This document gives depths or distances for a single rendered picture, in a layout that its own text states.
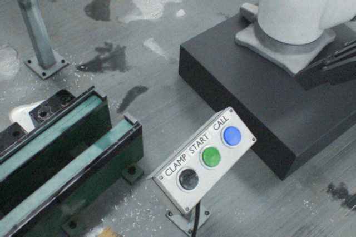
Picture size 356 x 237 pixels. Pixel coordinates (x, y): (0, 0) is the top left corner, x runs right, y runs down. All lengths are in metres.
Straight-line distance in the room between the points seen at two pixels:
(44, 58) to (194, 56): 0.37
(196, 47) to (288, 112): 0.26
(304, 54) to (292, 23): 0.11
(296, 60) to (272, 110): 0.14
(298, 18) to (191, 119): 0.33
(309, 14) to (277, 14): 0.06
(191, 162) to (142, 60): 0.53
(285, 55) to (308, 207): 0.33
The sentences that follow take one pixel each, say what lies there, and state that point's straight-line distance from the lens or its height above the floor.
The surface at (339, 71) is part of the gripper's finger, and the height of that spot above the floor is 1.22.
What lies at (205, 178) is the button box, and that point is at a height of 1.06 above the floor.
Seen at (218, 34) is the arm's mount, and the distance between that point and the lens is 0.99.
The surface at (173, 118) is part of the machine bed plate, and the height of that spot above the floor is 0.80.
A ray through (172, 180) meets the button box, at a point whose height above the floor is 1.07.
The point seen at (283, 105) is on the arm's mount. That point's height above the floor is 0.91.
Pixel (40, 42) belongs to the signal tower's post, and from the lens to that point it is 1.02.
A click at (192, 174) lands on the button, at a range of 0.58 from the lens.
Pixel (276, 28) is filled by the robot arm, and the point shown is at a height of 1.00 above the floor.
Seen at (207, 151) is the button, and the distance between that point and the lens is 0.60.
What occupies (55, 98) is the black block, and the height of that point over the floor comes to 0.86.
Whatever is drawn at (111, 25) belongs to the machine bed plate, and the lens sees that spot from 1.17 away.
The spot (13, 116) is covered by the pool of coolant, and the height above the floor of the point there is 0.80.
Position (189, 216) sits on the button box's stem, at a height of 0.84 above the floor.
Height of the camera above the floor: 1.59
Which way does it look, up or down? 56 degrees down
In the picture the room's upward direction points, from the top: 5 degrees clockwise
